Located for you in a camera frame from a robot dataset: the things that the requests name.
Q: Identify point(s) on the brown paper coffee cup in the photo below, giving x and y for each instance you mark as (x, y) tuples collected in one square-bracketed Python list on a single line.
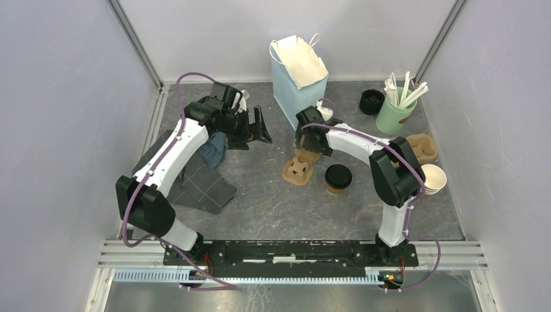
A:
[(337, 187)]

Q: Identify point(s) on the brown pulp cup carrier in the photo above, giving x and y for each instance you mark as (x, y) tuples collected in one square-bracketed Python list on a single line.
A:
[(299, 169)]

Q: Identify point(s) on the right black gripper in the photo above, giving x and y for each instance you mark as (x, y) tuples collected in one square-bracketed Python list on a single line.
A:
[(318, 149)]

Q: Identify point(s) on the green cup holder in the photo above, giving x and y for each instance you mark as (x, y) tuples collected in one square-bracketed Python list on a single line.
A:
[(390, 118)]

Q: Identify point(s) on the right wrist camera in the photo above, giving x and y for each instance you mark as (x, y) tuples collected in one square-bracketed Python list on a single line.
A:
[(326, 113)]

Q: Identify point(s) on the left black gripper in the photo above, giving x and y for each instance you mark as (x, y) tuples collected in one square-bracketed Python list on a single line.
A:
[(240, 142)]

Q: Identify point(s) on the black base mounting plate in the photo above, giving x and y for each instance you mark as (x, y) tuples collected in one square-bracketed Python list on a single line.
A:
[(301, 258)]

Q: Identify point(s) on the blue crumpled cloth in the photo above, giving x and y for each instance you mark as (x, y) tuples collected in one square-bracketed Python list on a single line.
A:
[(214, 149)]

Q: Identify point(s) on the stack of black lids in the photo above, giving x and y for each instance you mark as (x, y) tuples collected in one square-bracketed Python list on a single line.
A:
[(371, 102)]

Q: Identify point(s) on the dark grey checked cloth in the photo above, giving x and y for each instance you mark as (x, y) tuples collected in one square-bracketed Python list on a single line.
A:
[(201, 187)]

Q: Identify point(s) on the white wrapped straws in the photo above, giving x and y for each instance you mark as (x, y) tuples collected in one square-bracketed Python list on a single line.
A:
[(409, 93)]

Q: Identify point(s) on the stack of paper cups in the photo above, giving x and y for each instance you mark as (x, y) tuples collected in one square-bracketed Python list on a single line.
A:
[(436, 178)]

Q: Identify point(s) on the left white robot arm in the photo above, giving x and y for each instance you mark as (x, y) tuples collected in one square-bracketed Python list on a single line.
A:
[(142, 198)]

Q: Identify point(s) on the light blue paper bag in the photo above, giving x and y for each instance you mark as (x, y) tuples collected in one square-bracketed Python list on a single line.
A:
[(299, 75)]

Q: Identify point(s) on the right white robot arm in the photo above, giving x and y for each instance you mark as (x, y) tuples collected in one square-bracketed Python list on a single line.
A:
[(397, 176)]

